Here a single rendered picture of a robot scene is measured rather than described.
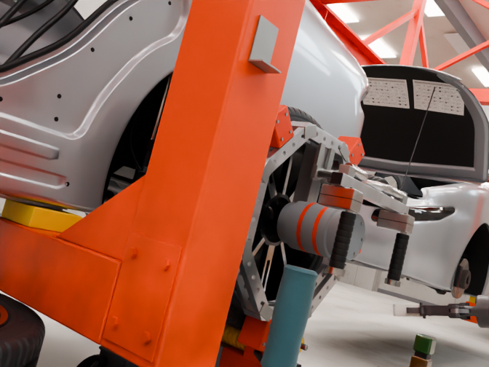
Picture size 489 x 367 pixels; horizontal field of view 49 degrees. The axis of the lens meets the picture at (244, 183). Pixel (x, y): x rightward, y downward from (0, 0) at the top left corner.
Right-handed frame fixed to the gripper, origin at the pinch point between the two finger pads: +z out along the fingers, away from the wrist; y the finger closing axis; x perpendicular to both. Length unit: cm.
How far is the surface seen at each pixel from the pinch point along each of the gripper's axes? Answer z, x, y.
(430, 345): -6.8, 7.9, 7.0
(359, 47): 162, -304, -420
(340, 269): 8.1, -8.6, 23.9
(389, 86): 90, -192, -294
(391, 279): 6.9, -8.4, -9.4
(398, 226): 4.0, -22.9, -8.8
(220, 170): 14, -23, 63
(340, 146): 18, -47, -3
